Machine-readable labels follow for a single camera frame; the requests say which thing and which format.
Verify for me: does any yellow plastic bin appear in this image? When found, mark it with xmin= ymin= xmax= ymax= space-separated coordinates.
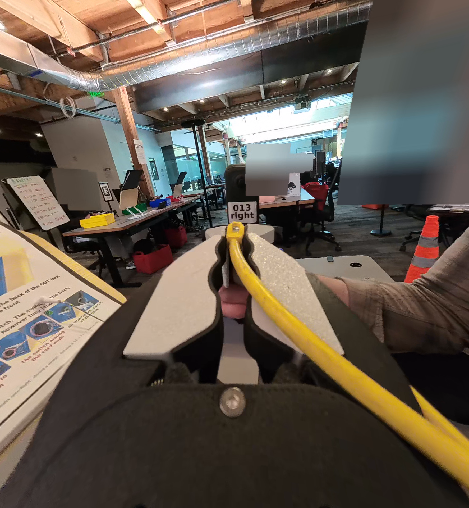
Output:
xmin=79 ymin=213 xmax=116 ymax=229

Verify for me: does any person's right hand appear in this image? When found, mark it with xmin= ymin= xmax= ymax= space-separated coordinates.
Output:
xmin=218 ymin=284 xmax=248 ymax=320

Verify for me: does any wooden support post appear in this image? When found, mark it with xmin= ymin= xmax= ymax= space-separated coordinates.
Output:
xmin=113 ymin=87 xmax=156 ymax=199

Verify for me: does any red fabric bag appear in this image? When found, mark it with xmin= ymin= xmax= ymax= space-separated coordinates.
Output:
xmin=132 ymin=244 xmax=174 ymax=275
xmin=164 ymin=226 xmax=187 ymax=248

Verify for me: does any yellow ethernet cable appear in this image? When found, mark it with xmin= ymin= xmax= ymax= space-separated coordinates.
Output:
xmin=226 ymin=221 xmax=469 ymax=505

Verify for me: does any black office chair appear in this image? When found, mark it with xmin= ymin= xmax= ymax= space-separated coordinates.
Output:
xmin=298 ymin=163 xmax=342 ymax=256

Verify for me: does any wooden desk with black legs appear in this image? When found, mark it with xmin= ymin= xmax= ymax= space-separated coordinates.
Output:
xmin=62 ymin=196 xmax=203 ymax=288
xmin=258 ymin=187 xmax=316 ymax=247

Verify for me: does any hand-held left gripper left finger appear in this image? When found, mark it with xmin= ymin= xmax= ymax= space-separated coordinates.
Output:
xmin=123 ymin=235 xmax=224 ymax=383

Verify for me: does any person's right forearm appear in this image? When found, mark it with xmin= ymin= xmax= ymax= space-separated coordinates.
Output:
xmin=314 ymin=214 xmax=469 ymax=354

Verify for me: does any silver spiral air duct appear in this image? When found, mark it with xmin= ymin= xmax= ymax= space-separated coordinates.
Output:
xmin=60 ymin=2 xmax=372 ymax=94

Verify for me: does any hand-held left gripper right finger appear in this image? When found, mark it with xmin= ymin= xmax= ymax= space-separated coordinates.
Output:
xmin=243 ymin=233 xmax=345 ymax=383

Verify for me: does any printed instruction sheet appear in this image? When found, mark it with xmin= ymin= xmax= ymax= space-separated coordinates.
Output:
xmin=0 ymin=216 xmax=122 ymax=441

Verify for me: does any rectangular metal air duct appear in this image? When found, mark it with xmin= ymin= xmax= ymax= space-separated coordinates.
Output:
xmin=0 ymin=22 xmax=84 ymax=86

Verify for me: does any orange traffic cone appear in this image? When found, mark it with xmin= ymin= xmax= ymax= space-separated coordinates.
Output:
xmin=404 ymin=215 xmax=440 ymax=284

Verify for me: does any wooden instruction board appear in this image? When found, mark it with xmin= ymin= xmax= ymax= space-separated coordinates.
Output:
xmin=0 ymin=187 xmax=128 ymax=473

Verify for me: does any red bag on chair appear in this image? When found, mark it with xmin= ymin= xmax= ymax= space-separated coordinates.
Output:
xmin=302 ymin=182 xmax=330 ymax=207

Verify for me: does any whiteboard on easel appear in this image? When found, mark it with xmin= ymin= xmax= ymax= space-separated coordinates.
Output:
xmin=2 ymin=175 xmax=70 ymax=232

